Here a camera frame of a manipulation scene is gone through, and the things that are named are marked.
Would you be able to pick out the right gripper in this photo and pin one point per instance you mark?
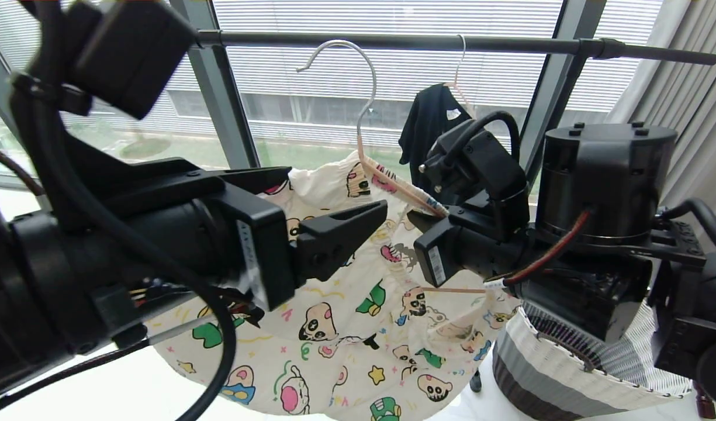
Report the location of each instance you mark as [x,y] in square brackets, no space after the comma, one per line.
[480,251]

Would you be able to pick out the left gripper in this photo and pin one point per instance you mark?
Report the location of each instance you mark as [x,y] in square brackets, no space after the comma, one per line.
[217,234]

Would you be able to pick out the black garment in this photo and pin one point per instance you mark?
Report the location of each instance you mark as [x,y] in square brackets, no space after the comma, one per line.
[428,117]

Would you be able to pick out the pink clothes hanger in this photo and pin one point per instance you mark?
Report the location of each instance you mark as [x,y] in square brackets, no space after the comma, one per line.
[372,88]
[463,58]

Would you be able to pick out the cream printed garment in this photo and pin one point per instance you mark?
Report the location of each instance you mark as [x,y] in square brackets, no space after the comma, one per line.
[346,351]

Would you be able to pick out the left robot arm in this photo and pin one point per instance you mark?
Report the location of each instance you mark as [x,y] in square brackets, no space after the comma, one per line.
[1,327]

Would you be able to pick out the white laundry basket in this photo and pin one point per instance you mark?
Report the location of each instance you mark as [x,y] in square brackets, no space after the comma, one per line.
[545,374]

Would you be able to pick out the black clothes rack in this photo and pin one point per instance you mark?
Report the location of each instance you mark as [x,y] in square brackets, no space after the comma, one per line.
[393,42]

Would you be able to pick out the window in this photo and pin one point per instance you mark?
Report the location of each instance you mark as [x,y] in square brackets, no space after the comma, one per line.
[311,111]

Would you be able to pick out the beige curtain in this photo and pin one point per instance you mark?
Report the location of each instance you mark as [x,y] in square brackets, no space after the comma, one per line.
[685,88]

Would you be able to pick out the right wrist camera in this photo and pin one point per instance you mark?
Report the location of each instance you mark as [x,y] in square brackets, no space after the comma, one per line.
[486,164]

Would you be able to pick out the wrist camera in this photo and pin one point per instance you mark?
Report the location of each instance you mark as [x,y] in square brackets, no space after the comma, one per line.
[486,164]
[130,52]

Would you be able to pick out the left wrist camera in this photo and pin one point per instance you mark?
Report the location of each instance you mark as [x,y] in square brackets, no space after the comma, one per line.
[130,52]

